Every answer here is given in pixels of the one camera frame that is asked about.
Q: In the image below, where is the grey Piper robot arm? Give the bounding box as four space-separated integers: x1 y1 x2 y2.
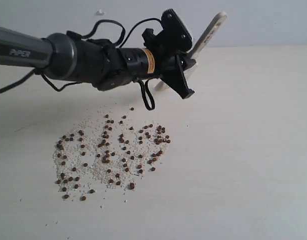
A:
0 23 195 102

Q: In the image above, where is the pile of brown pellets and grains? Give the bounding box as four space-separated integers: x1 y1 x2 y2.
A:
17 104 172 225

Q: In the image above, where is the white blob on wall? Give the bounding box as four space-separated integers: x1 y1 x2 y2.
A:
96 10 105 16

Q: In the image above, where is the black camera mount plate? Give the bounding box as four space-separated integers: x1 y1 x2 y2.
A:
142 8 192 57

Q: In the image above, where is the wooden paint brush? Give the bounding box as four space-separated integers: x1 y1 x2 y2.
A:
154 11 227 92

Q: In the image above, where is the black cable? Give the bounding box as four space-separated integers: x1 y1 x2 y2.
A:
0 17 166 111

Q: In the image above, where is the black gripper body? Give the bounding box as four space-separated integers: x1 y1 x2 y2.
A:
117 48 180 83

